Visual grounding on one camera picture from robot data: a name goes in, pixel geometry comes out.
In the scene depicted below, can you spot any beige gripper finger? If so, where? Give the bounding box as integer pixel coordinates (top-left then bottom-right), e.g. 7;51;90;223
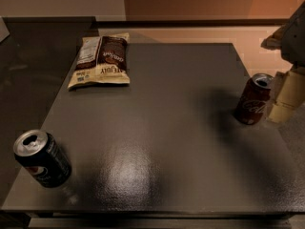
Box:
261;26;285;51
268;68;305;123

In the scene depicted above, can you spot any black pepsi can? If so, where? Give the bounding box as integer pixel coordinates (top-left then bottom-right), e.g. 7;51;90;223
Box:
13;130;71;188

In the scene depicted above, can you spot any brown chip bag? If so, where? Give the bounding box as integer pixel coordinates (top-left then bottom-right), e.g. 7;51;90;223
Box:
68;33;130;90

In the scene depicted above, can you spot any red coke can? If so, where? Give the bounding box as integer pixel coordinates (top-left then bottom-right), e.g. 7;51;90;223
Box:
234;73;274;125

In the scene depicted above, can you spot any dark grey side cabinet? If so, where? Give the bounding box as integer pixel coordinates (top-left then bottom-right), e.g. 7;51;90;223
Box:
0;17;93;205

